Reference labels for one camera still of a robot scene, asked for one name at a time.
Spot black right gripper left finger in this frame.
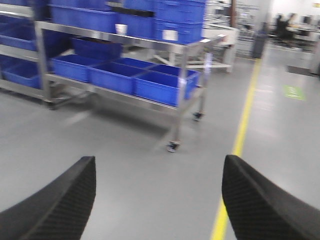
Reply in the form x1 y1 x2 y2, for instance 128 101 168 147
0 156 96 240

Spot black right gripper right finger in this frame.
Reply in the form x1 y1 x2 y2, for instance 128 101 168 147
221 154 320 240

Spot yellow floor line tape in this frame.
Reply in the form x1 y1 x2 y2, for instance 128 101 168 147
210 59 262 240

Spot green rectangular floor sticker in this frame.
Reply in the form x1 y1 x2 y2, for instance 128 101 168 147
283 85 306 101

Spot lower-shelf left blue bin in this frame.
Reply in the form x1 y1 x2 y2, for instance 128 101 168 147
51 54 104 83

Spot lower-shelf blue bin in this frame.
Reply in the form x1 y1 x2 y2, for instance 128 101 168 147
88 57 154 95
51 54 104 83
132 63 201 107

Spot lower-shelf middle blue bin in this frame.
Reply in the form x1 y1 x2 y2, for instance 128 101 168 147
88 57 154 95

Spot lower-shelf right blue bin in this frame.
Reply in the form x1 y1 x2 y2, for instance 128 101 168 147
132 63 201 107

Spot stainless steel roller rack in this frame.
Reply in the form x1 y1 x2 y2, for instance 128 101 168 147
35 21 227 153

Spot stacked blue crates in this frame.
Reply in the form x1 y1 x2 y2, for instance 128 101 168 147
49 0 206 45

